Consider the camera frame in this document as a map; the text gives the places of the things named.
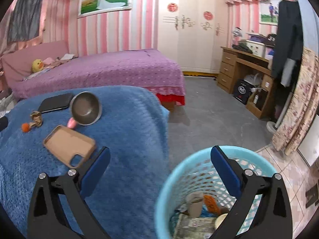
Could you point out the brown paper scrap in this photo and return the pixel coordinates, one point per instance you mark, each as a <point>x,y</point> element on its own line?
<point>36,119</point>

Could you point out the printed paper trash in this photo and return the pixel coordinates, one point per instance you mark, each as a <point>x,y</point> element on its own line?
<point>201,227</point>

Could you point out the orange mandarin fruit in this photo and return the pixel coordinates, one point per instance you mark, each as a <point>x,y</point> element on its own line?
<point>25,127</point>

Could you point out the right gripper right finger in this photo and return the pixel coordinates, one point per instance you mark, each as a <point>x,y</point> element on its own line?
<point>273,217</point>

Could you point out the blue fleece blanket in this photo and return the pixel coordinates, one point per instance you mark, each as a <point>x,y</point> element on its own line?
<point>133,126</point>

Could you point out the floral curtain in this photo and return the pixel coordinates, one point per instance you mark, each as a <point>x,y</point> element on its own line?
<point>302,107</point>

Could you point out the small framed couple photo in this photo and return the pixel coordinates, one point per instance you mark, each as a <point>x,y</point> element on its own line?
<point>269,12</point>

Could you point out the yellow duck plush toy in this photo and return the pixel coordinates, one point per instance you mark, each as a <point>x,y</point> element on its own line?
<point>37,66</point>

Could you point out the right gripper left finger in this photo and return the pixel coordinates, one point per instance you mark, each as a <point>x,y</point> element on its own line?
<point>46,217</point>

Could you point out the light blue mesh wastebasket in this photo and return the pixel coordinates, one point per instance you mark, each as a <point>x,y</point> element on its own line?
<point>196,173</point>

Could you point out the black box under desk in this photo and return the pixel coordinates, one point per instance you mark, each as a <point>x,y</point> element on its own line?
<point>242,91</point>

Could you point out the tan phone case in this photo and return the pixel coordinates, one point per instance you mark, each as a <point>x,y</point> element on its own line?
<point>70,147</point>

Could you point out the orange snack wrapper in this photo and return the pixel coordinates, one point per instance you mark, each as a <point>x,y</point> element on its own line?
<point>211,205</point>

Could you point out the brown wooden desk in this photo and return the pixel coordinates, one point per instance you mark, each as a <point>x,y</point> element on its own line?
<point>236,65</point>

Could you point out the purple dotted bedspread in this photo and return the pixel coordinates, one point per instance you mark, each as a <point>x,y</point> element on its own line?
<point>148,69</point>

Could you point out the framed wedding photo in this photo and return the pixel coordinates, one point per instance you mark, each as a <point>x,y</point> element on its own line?
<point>93,7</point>

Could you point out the pink metal mug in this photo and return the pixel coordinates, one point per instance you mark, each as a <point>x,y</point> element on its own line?
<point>85,109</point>

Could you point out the grey window curtain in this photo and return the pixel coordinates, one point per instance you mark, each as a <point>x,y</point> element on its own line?
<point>24,21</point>

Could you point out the brown paper cup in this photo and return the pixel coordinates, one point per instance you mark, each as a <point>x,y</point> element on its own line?
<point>194,203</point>

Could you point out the black smartphone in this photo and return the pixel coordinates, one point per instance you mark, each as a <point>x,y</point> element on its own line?
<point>56,103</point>

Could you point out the pink upholstered headboard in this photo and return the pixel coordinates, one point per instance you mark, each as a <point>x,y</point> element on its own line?
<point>17,65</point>

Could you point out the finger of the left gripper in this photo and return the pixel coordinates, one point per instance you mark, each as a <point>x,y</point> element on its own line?
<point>3,123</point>

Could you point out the dark hanging jacket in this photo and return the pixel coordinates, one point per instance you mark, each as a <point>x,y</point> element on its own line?
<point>288,43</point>

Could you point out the white storage box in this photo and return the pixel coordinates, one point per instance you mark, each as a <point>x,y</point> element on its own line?
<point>257,48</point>

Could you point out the cream white wardrobe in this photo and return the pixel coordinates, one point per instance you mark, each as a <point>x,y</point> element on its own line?
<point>193,33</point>

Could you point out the white fan stand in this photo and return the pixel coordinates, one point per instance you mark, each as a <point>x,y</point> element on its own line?
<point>273,126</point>

